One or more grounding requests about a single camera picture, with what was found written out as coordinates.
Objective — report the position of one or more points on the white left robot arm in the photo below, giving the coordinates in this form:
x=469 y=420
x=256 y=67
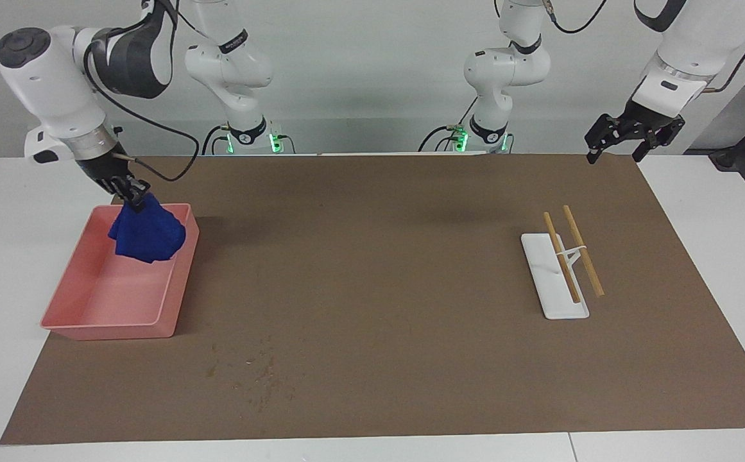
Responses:
x=693 y=38

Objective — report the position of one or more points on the blue towel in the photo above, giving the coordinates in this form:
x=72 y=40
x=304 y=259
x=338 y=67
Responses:
x=147 y=234

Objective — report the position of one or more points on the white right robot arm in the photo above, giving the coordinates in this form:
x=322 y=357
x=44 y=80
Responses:
x=51 y=83

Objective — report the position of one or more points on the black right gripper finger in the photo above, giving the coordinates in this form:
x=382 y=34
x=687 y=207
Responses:
x=141 y=191
x=122 y=192

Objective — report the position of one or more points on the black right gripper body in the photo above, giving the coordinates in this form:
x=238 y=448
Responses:
x=104 y=172

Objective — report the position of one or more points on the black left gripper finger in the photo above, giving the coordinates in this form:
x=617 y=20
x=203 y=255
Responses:
x=664 y=138
x=600 y=135

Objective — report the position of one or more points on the brown table mat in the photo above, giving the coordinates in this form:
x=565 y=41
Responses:
x=372 y=289

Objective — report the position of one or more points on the pink plastic bin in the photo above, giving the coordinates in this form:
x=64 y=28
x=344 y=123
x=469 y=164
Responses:
x=109 y=301

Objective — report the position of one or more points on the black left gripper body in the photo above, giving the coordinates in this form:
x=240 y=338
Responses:
x=645 y=119

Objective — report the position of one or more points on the black floor stand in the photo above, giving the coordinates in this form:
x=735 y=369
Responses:
x=728 y=157

